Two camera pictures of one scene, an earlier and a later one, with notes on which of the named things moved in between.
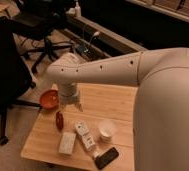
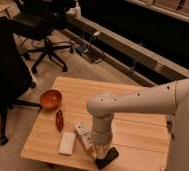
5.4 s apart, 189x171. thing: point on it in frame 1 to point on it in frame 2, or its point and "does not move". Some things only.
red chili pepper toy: (59, 120) does not move
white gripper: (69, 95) to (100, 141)
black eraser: (107, 157) does not move
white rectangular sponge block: (66, 143) does not move
